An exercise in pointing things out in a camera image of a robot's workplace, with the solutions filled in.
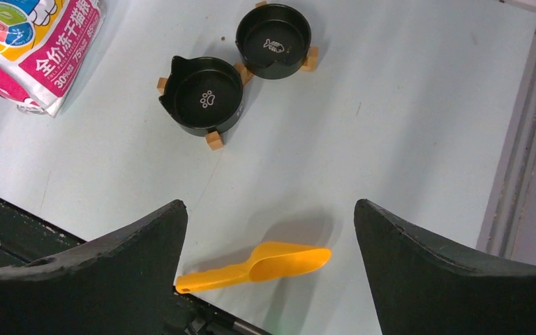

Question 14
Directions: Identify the black bowl fishbone print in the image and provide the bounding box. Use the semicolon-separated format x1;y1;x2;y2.
235;3;312;80

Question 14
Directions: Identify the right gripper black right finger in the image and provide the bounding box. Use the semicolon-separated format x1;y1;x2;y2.
354;199;536;334

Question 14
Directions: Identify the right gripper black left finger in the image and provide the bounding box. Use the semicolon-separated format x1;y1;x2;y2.
0;200;188;334

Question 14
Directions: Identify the wooden bowl stand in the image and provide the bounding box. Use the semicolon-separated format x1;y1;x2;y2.
158;2;319;150

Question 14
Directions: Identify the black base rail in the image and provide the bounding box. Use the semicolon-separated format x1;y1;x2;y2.
0;199;262;334

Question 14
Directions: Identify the cat food bag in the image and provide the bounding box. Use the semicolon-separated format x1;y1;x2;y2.
0;0;107;117

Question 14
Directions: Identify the yellow plastic food scoop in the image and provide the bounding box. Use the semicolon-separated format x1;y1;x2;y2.
175;241;332;294

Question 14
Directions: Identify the black bowl paw print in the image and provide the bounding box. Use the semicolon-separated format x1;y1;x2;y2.
158;55;244;137

